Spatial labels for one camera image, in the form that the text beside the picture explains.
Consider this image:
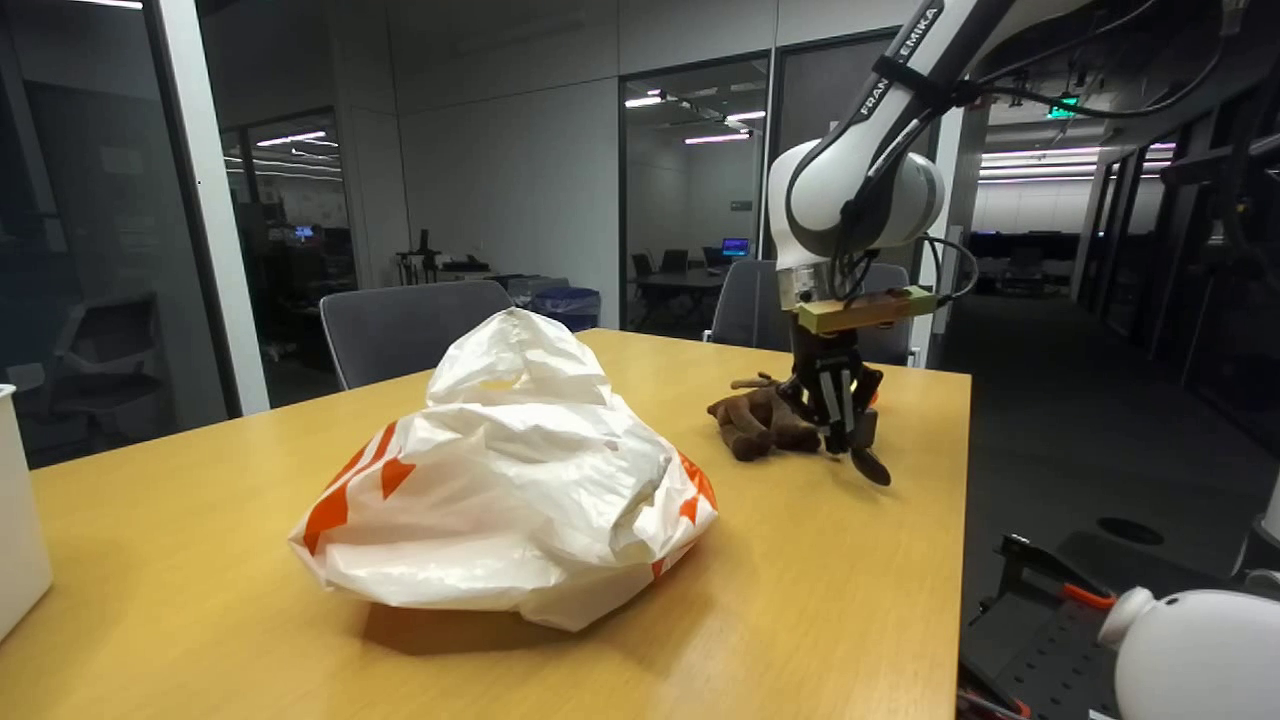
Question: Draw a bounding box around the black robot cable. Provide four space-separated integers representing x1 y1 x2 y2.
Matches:
850 0 1253 324

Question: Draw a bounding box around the white window frame post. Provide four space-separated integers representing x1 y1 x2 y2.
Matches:
139 0 276 422

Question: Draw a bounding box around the white rounded device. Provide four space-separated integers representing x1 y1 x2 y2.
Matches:
1091 580 1280 720

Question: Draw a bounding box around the white door frame post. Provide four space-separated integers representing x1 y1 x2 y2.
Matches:
909 105 972 374

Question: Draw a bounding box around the blue bin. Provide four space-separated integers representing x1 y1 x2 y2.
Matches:
529 284 605 331

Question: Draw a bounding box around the grey office chair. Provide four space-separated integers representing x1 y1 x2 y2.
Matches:
317 278 515 392
703 258 917 367

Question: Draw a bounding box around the white plastic box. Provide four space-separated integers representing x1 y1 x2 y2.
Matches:
0 379 54 646

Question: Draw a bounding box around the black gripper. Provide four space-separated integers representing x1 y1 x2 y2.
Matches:
788 324 887 457

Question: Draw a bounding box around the white orange plastic bag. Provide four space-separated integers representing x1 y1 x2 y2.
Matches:
287 306 719 637

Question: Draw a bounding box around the wooden camera mount plate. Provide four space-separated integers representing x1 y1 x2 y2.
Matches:
790 282 949 339

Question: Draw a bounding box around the brown plush toy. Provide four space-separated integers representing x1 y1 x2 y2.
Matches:
703 374 825 466

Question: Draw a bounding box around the orange handled black tool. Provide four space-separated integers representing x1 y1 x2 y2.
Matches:
995 533 1114 620

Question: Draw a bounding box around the small black oval object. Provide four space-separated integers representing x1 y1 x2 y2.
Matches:
848 444 897 488

